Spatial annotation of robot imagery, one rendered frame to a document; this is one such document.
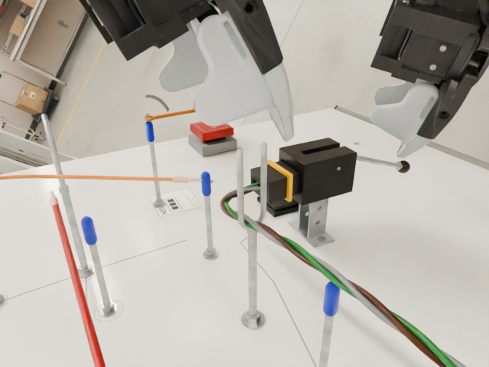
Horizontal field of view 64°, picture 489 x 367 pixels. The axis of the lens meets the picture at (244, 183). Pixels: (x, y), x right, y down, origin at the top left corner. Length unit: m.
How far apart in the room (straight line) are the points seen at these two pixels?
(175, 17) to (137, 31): 0.02
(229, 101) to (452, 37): 0.18
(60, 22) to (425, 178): 8.18
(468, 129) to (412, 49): 1.32
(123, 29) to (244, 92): 0.08
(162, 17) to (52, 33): 8.24
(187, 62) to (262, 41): 0.10
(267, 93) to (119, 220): 0.25
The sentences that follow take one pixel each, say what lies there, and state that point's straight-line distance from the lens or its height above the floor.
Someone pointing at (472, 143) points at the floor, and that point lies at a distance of 1.63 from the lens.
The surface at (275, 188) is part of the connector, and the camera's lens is 0.32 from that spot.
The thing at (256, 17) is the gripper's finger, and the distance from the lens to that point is 0.23.
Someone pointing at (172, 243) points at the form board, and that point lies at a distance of 0.39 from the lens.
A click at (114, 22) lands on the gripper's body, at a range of 0.24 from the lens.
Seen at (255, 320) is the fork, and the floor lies 1.19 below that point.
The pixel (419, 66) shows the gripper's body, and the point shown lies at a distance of 0.36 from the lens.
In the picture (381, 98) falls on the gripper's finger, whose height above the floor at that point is 1.09.
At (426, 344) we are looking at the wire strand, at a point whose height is 1.23.
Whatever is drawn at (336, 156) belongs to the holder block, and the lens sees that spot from 0.35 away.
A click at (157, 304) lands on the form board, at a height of 1.23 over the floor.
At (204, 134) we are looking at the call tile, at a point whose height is 1.13.
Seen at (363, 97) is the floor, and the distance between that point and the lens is 1.97.
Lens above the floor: 1.41
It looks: 38 degrees down
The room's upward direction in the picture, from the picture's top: 65 degrees counter-clockwise
